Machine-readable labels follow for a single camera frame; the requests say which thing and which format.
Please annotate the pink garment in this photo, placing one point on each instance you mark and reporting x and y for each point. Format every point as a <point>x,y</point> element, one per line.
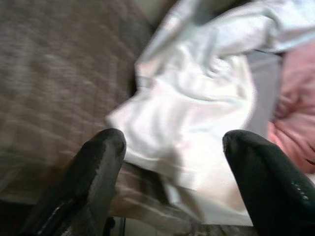
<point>295,98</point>

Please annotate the large white cloth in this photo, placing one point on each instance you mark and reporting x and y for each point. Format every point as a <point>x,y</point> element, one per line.
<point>187,110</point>

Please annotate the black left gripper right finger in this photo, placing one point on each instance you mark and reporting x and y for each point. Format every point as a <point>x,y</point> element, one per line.
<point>265,184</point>

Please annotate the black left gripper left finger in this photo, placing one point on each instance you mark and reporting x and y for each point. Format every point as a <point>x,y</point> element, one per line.
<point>93,172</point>

